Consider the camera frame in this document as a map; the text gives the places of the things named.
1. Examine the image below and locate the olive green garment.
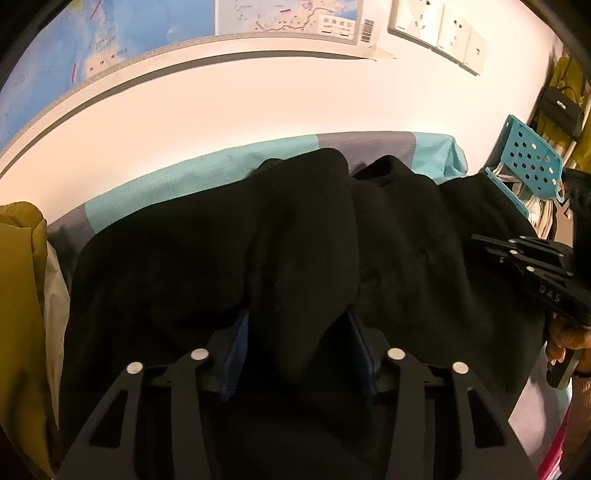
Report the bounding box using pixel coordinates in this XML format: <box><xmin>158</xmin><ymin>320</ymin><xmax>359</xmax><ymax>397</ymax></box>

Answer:
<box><xmin>0</xmin><ymin>200</ymin><xmax>58</xmax><ymax>480</ymax></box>

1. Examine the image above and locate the yellow-green hanging garment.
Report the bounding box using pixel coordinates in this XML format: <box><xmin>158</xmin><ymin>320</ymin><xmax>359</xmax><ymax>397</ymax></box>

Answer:
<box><xmin>531</xmin><ymin>54</ymin><xmax>591</xmax><ymax>171</ymax></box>

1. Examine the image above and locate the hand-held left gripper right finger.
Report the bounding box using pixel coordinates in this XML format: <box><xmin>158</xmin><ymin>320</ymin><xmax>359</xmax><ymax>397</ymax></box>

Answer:
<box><xmin>345</xmin><ymin>308</ymin><xmax>540</xmax><ymax>480</ymax></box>

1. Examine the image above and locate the white wall socket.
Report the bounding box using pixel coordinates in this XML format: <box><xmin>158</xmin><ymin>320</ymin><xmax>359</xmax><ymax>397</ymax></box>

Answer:
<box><xmin>459</xmin><ymin>28</ymin><xmax>489</xmax><ymax>75</ymax></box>
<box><xmin>387</xmin><ymin>0</ymin><xmax>446</xmax><ymax>48</ymax></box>
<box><xmin>436</xmin><ymin>6</ymin><xmax>474</xmax><ymax>55</ymax></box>

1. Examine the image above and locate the beige cloth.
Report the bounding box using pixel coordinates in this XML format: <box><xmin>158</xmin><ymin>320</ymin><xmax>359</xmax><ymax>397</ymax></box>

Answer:
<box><xmin>42</xmin><ymin>249</ymin><xmax>72</xmax><ymax>432</ymax></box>

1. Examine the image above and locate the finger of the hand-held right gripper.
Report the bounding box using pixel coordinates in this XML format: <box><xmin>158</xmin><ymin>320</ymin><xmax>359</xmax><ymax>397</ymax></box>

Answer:
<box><xmin>470</xmin><ymin>234</ymin><xmax>575</xmax><ymax>268</ymax></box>
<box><xmin>496</xmin><ymin>253</ymin><xmax>577</xmax><ymax>288</ymax></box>

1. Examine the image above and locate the person's right hand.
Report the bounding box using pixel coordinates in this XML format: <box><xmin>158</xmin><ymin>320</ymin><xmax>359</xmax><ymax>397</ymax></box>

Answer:
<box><xmin>546</xmin><ymin>323</ymin><xmax>591</xmax><ymax>377</ymax></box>

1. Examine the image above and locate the black hanging bag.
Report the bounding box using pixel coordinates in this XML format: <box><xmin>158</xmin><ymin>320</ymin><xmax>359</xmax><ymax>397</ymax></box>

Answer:
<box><xmin>539</xmin><ymin>85</ymin><xmax>583</xmax><ymax>139</ymax></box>

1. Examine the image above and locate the colourful wall map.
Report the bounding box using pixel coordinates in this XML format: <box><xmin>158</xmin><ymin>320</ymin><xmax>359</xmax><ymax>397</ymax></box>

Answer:
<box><xmin>0</xmin><ymin>0</ymin><xmax>398</xmax><ymax>160</ymax></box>

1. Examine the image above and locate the pink object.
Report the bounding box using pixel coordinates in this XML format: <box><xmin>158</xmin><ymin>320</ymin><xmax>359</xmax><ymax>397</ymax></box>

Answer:
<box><xmin>542</xmin><ymin>411</ymin><xmax>571</xmax><ymax>480</ymax></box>

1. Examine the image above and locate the person's right forearm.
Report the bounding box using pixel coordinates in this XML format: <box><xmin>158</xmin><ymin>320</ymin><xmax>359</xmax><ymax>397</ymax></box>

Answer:
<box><xmin>561</xmin><ymin>371</ymin><xmax>591</xmax><ymax>472</ymax></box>

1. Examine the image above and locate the black coat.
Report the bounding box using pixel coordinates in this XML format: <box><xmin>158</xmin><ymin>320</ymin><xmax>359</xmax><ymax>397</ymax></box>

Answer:
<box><xmin>58</xmin><ymin>147</ymin><xmax>552</xmax><ymax>480</ymax></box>

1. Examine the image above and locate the white wall trim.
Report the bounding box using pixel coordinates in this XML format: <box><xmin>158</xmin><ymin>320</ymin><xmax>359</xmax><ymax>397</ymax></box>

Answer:
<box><xmin>0</xmin><ymin>36</ymin><xmax>398</xmax><ymax>178</ymax></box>

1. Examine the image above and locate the teal geometric bedsheet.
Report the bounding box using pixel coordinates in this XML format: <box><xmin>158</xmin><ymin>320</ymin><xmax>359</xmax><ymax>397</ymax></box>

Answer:
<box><xmin>46</xmin><ymin>131</ymin><xmax>575</xmax><ymax>467</ymax></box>

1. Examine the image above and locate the dark cloth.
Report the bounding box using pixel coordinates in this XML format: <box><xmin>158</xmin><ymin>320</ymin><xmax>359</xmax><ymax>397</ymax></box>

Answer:
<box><xmin>560</xmin><ymin>167</ymin><xmax>591</xmax><ymax>252</ymax></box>

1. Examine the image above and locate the blue perforated plastic chair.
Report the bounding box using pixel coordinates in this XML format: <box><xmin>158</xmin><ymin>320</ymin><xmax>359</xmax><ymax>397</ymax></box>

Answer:
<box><xmin>484</xmin><ymin>114</ymin><xmax>570</xmax><ymax>219</ymax></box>

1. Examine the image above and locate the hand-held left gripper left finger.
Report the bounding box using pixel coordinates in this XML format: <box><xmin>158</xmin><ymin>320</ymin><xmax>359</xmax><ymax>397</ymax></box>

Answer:
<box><xmin>55</xmin><ymin>308</ymin><xmax>252</xmax><ymax>480</ymax></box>

